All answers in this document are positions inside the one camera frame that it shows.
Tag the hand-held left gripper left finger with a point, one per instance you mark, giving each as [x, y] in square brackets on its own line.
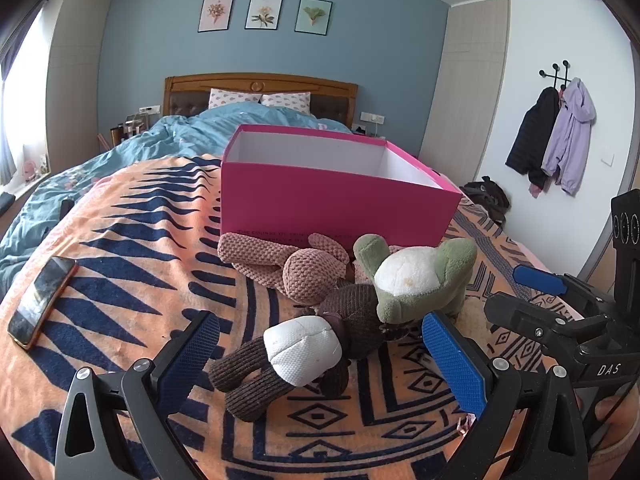
[187, 360]

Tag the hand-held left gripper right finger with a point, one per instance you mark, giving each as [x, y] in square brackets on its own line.
[457, 365]

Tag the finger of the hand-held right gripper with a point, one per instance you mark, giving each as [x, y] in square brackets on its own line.
[540, 280]
[520, 317]

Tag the green plush toy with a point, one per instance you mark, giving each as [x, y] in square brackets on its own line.
[405, 270]

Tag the brown knitted plush toy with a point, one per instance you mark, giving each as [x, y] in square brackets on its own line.
[350, 315]

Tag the pink knitted plush rabbit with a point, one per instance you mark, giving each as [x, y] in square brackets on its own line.
[305, 272]

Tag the pink cardboard box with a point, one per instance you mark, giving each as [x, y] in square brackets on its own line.
[325, 200]

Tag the person's right hand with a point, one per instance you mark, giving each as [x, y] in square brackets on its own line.
[617, 412]

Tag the pink bed sheet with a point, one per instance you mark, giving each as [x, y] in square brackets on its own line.
[532, 255]

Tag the pile of dark clothes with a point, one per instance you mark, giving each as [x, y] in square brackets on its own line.
[487, 197]

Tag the purple jacket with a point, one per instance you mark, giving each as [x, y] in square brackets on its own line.
[570, 135]

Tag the black jacket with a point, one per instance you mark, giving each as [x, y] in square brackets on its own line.
[532, 135]

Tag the smartphone with orange case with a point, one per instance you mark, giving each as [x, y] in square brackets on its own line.
[42, 300]

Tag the light blue duvet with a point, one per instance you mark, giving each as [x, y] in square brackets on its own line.
[200, 130]

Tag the group of cosmetic bottles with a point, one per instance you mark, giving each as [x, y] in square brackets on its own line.
[130, 130]

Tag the dark folded cloth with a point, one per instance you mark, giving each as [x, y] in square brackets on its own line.
[5, 205]

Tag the small pink toy figure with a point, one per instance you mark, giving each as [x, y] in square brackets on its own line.
[29, 170]

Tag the white printed pillow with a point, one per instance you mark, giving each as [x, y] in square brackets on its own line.
[232, 99]
[287, 101]

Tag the wooden bed headboard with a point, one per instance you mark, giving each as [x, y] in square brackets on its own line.
[190, 95]

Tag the blue grey curtain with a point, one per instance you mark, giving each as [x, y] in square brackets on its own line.
[6, 135]

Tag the framed pink flower picture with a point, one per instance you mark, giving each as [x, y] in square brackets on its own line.
[216, 14]

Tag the framed green leaf picture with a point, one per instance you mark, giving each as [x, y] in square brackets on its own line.
[313, 16]

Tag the framed white flower picture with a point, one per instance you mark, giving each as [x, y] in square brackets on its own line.
[263, 12]

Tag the white wall switch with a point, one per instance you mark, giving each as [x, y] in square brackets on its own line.
[608, 155]

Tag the black wall coat rack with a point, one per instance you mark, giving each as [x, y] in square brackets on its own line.
[556, 72]

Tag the white wall outlet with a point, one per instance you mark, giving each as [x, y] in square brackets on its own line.
[372, 117]
[150, 109]

